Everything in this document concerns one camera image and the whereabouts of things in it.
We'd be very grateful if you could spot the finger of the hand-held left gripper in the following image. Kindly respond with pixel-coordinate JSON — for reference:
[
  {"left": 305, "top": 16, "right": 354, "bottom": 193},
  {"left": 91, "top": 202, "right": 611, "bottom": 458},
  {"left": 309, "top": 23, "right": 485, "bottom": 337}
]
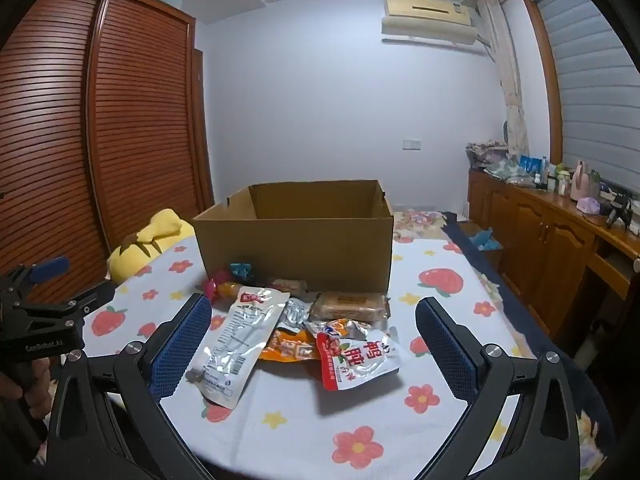
[
  {"left": 15, "top": 280, "right": 117, "bottom": 329},
  {"left": 0, "top": 257, "right": 71, "bottom": 309}
]

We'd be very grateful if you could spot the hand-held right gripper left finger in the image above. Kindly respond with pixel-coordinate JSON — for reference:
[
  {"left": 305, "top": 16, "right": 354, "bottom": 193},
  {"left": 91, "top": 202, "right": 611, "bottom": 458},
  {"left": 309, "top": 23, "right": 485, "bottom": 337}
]
[{"left": 47, "top": 292, "right": 221, "bottom": 480}]

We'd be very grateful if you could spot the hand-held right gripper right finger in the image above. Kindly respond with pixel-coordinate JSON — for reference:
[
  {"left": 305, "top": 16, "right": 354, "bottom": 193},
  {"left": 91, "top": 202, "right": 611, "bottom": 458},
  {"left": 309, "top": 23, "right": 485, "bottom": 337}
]
[{"left": 415, "top": 296, "right": 583, "bottom": 480}]

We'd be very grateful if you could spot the silver white packet red label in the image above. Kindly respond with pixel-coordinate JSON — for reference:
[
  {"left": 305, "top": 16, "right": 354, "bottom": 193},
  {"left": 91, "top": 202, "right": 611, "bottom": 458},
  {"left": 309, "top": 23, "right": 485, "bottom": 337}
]
[{"left": 186, "top": 285, "right": 291, "bottom": 408}]

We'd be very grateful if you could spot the pink and orange candy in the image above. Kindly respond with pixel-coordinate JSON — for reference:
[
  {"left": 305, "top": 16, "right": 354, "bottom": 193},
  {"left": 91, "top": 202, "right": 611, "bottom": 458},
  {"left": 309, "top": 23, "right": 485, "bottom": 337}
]
[{"left": 202, "top": 270, "right": 242, "bottom": 303}]

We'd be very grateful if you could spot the red and white snack packet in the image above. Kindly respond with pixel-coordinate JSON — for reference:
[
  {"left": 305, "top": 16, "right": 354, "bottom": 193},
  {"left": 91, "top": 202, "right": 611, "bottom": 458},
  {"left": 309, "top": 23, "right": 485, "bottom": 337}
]
[{"left": 315, "top": 332, "right": 401, "bottom": 392}]

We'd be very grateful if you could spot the orange chicken feet packet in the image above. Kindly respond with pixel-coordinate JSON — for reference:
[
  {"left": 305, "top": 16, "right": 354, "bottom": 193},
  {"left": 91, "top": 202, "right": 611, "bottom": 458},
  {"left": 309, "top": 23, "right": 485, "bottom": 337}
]
[{"left": 257, "top": 327, "right": 323, "bottom": 363}]

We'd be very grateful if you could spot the clear cake packet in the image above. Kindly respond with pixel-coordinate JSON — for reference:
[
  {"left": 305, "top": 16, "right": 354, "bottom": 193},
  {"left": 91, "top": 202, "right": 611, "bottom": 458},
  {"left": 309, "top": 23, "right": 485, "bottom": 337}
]
[{"left": 307, "top": 291, "right": 391, "bottom": 323}]

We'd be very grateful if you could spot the silver packet purple edge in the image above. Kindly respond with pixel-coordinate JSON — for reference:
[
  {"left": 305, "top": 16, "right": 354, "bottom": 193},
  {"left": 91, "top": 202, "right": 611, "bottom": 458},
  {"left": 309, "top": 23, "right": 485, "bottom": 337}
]
[{"left": 276, "top": 297, "right": 383, "bottom": 348}]

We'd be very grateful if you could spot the small brown snack packet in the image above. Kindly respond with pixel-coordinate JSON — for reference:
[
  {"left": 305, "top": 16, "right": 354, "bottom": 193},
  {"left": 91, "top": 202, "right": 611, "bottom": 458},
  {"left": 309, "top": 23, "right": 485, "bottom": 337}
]
[{"left": 270, "top": 277, "right": 309, "bottom": 296}]

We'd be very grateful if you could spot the brown cardboard box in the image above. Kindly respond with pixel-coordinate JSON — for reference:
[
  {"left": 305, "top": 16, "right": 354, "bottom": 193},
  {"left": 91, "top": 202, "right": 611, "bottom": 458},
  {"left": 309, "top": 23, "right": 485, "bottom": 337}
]
[{"left": 191, "top": 179, "right": 396, "bottom": 295}]

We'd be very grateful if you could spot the person's left hand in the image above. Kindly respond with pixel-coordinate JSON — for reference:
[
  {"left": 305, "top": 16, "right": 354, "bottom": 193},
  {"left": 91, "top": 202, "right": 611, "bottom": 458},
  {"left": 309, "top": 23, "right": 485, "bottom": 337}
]
[{"left": 0, "top": 356, "right": 55, "bottom": 413}]

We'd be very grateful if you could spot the dark blue bed sheet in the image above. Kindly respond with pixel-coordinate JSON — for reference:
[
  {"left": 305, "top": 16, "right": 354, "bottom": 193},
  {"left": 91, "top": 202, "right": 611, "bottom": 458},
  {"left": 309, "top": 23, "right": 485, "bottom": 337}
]
[{"left": 442, "top": 212, "right": 566, "bottom": 361}]

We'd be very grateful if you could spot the yellow plush toy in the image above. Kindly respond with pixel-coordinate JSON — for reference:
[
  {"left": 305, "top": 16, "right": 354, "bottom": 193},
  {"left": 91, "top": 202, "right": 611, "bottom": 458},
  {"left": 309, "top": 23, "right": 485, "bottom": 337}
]
[{"left": 107, "top": 209, "right": 196, "bottom": 283}]

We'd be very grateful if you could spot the small cardboard box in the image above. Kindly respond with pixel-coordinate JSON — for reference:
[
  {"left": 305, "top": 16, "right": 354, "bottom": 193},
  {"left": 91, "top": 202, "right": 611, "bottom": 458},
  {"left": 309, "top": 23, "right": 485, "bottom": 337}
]
[{"left": 457, "top": 222, "right": 503, "bottom": 276}]

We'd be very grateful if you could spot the teal cloth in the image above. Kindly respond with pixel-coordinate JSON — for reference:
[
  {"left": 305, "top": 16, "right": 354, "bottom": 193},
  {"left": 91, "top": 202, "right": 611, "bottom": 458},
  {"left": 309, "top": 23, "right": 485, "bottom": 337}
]
[{"left": 470, "top": 227, "right": 501, "bottom": 251}]

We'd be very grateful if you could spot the white round bin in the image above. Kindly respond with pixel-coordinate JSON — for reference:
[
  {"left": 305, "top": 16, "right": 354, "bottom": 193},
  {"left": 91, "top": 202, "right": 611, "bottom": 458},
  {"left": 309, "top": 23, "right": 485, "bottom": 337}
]
[{"left": 570, "top": 330, "right": 601, "bottom": 371}]

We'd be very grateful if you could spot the fruit print white blanket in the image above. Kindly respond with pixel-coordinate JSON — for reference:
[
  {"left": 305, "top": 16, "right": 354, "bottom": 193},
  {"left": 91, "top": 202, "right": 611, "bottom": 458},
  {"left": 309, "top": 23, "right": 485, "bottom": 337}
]
[{"left": 80, "top": 232, "right": 556, "bottom": 480}]

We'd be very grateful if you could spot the wooden cabinet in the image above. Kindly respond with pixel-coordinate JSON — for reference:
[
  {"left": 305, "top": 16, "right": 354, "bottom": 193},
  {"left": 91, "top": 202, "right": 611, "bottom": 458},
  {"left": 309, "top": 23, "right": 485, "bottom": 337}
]
[{"left": 467, "top": 167, "right": 640, "bottom": 361}]

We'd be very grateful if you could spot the wooden slatted wardrobe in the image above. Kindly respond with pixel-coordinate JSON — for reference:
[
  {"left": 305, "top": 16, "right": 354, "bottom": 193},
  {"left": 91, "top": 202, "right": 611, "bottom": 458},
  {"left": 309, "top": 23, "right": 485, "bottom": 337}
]
[{"left": 0, "top": 0, "right": 216, "bottom": 306}]

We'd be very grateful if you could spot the green patterned cloth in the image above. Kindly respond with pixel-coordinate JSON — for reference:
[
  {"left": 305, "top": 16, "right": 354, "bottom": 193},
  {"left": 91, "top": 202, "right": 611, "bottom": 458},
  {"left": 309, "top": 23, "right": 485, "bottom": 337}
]
[{"left": 482, "top": 157, "right": 531, "bottom": 181}]

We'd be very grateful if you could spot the floral cloth pile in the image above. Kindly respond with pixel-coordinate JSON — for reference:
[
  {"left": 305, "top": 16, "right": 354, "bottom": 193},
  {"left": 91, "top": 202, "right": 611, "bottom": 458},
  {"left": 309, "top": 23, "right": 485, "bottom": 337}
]
[{"left": 466, "top": 140, "right": 511, "bottom": 168}]

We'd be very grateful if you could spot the pink bottle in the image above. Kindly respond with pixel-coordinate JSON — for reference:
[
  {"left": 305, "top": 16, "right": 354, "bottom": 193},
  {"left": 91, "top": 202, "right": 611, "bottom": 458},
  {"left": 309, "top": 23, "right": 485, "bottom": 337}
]
[{"left": 572, "top": 160, "right": 591, "bottom": 198}]

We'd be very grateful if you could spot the black tripod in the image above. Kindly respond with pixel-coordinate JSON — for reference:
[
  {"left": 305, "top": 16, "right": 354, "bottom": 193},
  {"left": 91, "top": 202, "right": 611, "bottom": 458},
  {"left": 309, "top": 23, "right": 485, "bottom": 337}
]
[{"left": 605, "top": 195, "right": 633, "bottom": 231}]

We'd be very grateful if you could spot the beige patterned curtain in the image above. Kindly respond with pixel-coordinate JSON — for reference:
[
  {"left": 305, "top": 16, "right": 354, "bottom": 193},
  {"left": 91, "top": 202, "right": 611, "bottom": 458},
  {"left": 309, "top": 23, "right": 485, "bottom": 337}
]
[{"left": 477, "top": 0, "right": 528, "bottom": 161}]

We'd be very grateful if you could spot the grey window blind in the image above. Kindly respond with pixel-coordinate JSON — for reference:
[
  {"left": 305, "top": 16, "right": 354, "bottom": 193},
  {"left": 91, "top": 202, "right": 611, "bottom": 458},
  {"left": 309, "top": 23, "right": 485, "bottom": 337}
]
[{"left": 530, "top": 0, "right": 640, "bottom": 186}]

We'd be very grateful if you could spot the cream air conditioner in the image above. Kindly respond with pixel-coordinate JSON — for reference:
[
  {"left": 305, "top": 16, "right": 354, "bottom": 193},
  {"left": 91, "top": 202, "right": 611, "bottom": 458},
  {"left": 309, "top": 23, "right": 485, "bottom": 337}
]
[{"left": 382, "top": 0, "right": 473, "bottom": 26}]

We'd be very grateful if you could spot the wooden window frame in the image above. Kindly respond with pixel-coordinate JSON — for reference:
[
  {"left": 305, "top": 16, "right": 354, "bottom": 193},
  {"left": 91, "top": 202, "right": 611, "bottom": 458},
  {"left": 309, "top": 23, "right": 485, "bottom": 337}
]
[{"left": 520, "top": 0, "right": 566, "bottom": 166}]

